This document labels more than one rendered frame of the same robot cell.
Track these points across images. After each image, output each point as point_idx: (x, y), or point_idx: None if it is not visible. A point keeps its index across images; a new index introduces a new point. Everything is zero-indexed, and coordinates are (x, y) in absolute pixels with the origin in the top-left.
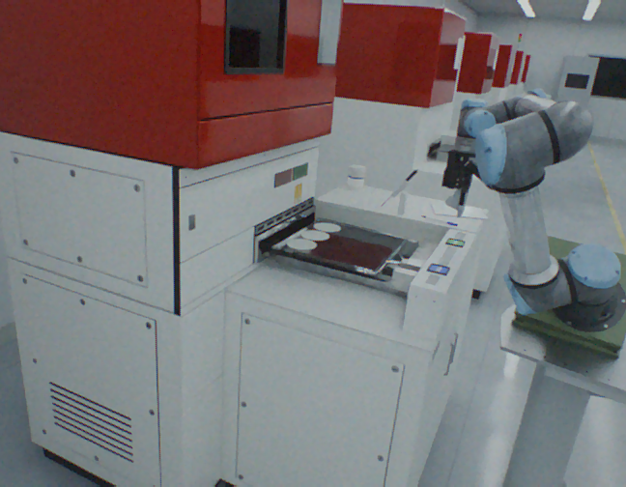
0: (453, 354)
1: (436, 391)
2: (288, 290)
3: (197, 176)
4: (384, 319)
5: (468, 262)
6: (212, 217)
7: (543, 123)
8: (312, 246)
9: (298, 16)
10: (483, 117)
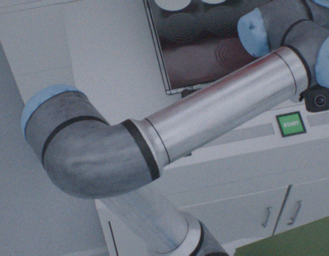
0: (294, 216)
1: (212, 232)
2: (107, 42)
3: None
4: None
5: (310, 153)
6: None
7: (44, 141)
8: (175, 7)
9: None
10: (247, 30)
